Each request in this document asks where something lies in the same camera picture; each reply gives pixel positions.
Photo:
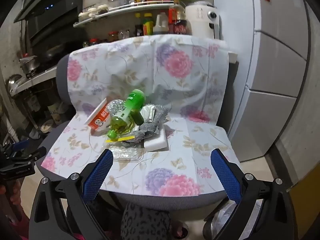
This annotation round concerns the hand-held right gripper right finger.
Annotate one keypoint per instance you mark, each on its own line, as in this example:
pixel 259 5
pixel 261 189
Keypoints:
pixel 225 177

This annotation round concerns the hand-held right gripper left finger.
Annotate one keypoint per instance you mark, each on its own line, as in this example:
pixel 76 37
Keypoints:
pixel 97 177

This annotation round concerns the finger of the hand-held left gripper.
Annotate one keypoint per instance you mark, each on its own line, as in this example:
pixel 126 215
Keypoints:
pixel 30 156
pixel 17 146

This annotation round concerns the clear plastic bag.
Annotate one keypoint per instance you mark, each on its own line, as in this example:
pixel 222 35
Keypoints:
pixel 225 220

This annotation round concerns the yellow plastic strip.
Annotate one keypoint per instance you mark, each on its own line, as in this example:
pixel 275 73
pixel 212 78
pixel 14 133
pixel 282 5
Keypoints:
pixel 120 139

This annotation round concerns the orange and white carton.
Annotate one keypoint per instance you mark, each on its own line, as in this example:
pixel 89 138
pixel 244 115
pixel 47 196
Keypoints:
pixel 98 122

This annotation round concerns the white sponge block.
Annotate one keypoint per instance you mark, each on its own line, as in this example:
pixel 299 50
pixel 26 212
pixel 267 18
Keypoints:
pixel 157 143

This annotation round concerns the grey fluffy cloth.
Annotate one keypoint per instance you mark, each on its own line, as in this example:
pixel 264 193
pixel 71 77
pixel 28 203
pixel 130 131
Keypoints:
pixel 152 130

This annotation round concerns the silver foil wrapper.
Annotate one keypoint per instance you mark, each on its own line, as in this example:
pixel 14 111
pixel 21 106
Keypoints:
pixel 113 106

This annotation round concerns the green plastic bottle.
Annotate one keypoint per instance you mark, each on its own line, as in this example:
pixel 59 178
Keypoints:
pixel 130 102

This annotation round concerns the white tissue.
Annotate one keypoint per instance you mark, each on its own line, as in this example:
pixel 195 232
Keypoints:
pixel 148 112

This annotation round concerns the person's left hand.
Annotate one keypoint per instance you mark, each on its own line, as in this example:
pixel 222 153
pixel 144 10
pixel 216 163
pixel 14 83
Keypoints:
pixel 16 193

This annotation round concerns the white bowl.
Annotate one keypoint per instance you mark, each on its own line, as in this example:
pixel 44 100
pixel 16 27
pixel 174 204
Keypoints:
pixel 47 126

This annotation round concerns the clear plastic packaging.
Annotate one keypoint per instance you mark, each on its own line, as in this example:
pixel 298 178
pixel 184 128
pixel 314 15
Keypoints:
pixel 125 153

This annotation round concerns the steel ladle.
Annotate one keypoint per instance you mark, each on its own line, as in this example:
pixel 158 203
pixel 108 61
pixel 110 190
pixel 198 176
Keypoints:
pixel 14 83

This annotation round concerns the person's leopard print leg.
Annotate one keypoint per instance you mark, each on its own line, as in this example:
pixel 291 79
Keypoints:
pixel 145 222

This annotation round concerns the white stove counter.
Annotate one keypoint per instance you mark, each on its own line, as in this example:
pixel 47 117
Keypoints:
pixel 37 76

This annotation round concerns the grey office chair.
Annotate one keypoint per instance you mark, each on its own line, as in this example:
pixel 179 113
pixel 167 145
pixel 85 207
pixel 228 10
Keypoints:
pixel 62 80

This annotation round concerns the steel cooking pot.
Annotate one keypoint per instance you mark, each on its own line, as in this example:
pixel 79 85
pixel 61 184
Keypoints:
pixel 28 66

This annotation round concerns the black wok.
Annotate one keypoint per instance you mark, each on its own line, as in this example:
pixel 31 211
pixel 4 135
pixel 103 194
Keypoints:
pixel 52 52

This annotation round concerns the floral covered chair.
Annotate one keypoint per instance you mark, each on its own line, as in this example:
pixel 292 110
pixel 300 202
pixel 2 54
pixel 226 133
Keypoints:
pixel 125 67

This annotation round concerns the white refrigerator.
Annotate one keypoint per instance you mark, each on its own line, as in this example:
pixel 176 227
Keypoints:
pixel 275 67

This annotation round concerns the red lid glass jar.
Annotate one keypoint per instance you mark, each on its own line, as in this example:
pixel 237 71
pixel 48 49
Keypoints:
pixel 113 37

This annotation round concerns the white lidded jar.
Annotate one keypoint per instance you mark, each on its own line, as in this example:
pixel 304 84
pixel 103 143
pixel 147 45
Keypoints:
pixel 82 17
pixel 92 12

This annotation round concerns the dark soy sauce bottle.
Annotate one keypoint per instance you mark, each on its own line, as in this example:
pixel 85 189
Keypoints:
pixel 138 27

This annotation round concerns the white air fryer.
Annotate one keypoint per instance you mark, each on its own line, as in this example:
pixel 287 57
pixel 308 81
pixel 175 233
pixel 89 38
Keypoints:
pixel 197 22

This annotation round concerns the yellow and green bottle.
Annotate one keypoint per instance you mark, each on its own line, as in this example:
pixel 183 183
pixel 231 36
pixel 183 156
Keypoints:
pixel 148 26

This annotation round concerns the dark spice jar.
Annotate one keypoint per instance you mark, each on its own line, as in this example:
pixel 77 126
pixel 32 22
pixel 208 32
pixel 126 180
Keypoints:
pixel 102 9

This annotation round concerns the white plastic jug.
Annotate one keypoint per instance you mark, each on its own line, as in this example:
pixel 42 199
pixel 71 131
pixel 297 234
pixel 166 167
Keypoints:
pixel 160 26

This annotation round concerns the white corner shelf rack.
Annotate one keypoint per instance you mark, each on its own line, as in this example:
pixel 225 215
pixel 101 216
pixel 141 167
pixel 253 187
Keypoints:
pixel 120 11

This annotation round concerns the empty glass jar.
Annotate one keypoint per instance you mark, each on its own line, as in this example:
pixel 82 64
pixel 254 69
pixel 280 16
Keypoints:
pixel 113 2

